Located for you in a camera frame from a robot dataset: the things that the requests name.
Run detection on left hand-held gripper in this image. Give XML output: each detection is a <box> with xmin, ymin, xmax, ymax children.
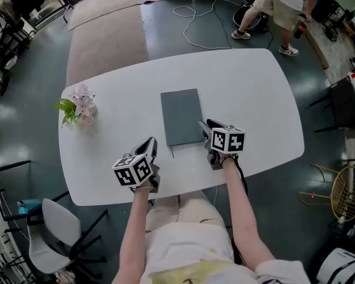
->
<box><xmin>111</xmin><ymin>137</ymin><xmax>161</xmax><ymax>194</ymax></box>

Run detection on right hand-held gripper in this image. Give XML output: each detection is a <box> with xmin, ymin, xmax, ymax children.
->
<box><xmin>198</xmin><ymin>118</ymin><xmax>247</xmax><ymax>172</ymax></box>

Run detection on grey notebook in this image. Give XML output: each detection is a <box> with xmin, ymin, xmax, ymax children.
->
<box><xmin>160</xmin><ymin>88</ymin><xmax>206</xmax><ymax>159</ymax></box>

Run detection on person's right forearm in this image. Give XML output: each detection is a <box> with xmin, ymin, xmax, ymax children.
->
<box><xmin>221</xmin><ymin>154</ymin><xmax>276</xmax><ymax>271</ymax></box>

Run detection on person's left forearm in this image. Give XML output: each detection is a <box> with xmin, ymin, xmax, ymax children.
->
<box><xmin>114</xmin><ymin>187</ymin><xmax>155</xmax><ymax>284</ymax></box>

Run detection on person's beige trousers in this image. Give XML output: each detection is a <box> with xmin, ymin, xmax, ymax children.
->
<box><xmin>144</xmin><ymin>189</ymin><xmax>225</xmax><ymax>233</ymax></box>

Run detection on pink flower bouquet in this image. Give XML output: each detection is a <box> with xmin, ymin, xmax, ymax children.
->
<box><xmin>54</xmin><ymin>83</ymin><xmax>98</xmax><ymax>130</ymax></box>

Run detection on black round floor device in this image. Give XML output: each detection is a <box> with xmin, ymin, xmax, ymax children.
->
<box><xmin>233</xmin><ymin>2</ymin><xmax>272</xmax><ymax>34</ymax></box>

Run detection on person's white shirt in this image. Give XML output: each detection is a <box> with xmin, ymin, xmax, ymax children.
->
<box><xmin>139</xmin><ymin>222</ymin><xmax>311</xmax><ymax>284</ymax></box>

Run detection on brown floor mat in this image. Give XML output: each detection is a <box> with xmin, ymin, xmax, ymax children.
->
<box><xmin>65</xmin><ymin>0</ymin><xmax>166</xmax><ymax>87</ymax></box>

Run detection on grey office chair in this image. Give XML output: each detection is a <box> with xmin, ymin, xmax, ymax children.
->
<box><xmin>27</xmin><ymin>198</ymin><xmax>109</xmax><ymax>279</ymax></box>

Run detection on dark drink bottle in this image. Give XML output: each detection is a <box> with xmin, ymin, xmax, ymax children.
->
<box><xmin>293</xmin><ymin>20</ymin><xmax>308</xmax><ymax>40</ymax></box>

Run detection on teal pouch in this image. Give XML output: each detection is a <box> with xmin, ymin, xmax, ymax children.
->
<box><xmin>17</xmin><ymin>199</ymin><xmax>43</xmax><ymax>215</ymax></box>

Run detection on black chair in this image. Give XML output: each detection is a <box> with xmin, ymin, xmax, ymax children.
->
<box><xmin>309</xmin><ymin>78</ymin><xmax>355</xmax><ymax>134</ymax></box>

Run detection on black metal rack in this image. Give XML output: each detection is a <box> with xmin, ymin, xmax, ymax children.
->
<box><xmin>0</xmin><ymin>0</ymin><xmax>47</xmax><ymax>96</ymax></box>

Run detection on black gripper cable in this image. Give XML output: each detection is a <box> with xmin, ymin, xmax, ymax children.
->
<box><xmin>232</xmin><ymin>154</ymin><xmax>250</xmax><ymax>196</ymax></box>

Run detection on black floor cable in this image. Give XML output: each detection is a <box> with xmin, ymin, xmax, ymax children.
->
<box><xmin>212</xmin><ymin>6</ymin><xmax>275</xmax><ymax>50</ymax></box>

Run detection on white floor cable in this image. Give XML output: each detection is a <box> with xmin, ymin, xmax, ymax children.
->
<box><xmin>173</xmin><ymin>0</ymin><xmax>249</xmax><ymax>50</ymax></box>

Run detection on gold wire chair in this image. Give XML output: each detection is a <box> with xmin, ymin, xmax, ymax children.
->
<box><xmin>298</xmin><ymin>157</ymin><xmax>355</xmax><ymax>222</ymax></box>

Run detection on white box with black straps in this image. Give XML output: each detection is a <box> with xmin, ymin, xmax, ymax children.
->
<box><xmin>315</xmin><ymin>247</ymin><xmax>355</xmax><ymax>284</ymax></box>

